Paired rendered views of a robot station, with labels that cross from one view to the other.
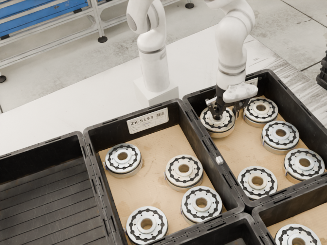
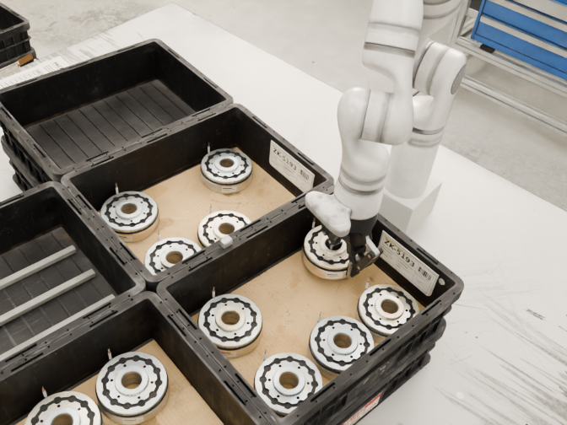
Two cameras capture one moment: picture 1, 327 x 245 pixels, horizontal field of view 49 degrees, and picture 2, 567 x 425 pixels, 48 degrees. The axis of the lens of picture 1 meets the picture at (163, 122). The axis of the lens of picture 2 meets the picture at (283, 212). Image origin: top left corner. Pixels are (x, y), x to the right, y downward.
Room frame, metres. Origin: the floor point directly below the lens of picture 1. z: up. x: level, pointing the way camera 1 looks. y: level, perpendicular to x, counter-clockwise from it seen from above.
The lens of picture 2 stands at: (0.24, -0.77, 1.71)
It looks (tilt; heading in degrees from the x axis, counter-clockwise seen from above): 45 degrees down; 60
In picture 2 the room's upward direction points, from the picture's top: 6 degrees clockwise
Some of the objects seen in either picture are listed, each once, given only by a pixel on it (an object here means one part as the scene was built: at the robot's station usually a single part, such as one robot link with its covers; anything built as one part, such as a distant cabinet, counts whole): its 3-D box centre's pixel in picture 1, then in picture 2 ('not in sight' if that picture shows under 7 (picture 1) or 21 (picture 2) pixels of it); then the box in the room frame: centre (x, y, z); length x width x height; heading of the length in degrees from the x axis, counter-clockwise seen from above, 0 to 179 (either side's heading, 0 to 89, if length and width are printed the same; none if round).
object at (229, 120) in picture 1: (217, 118); (332, 246); (0.70, -0.16, 0.88); 0.10 x 0.10 x 0.01
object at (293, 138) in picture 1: (280, 134); (342, 342); (0.62, -0.33, 0.86); 0.10 x 0.10 x 0.01
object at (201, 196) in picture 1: (201, 202); (174, 258); (0.44, -0.07, 0.86); 0.05 x 0.05 x 0.01
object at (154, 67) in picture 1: (154, 65); (413, 153); (0.98, 0.01, 0.88); 0.09 x 0.09 x 0.17; 33
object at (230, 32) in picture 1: (232, 43); (364, 137); (0.69, -0.19, 1.15); 0.09 x 0.07 x 0.15; 142
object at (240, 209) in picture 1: (155, 167); (201, 184); (0.52, 0.03, 0.92); 0.40 x 0.30 x 0.02; 15
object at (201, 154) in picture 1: (157, 178); (201, 204); (0.52, 0.03, 0.87); 0.40 x 0.30 x 0.11; 15
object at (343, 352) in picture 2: (281, 133); (342, 341); (0.62, -0.33, 0.86); 0.05 x 0.05 x 0.01
